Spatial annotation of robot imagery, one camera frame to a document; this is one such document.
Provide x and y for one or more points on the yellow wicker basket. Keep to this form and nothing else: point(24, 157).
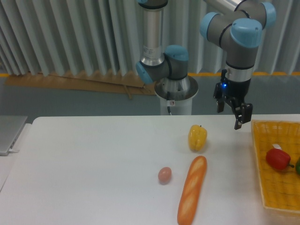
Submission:
point(280, 189)

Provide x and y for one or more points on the brown egg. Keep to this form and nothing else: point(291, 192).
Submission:
point(164, 175)

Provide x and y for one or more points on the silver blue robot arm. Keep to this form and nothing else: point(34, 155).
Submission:
point(236, 27)

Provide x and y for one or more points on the orange baguette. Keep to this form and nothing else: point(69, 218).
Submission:
point(191, 191)

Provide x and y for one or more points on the yellow bell pepper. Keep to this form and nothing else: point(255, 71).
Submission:
point(197, 137)

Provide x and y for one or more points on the green pepper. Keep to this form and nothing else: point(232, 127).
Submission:
point(297, 167)

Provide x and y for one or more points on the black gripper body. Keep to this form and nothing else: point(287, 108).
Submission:
point(231, 89)

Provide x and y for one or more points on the brown cardboard sheet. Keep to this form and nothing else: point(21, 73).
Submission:
point(130, 84)

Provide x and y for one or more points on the red bell pepper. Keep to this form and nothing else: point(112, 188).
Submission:
point(278, 159)

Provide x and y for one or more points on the white tag in basket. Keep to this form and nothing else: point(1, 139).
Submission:
point(277, 146)

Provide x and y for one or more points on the grey laptop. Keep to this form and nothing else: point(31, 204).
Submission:
point(10, 129)

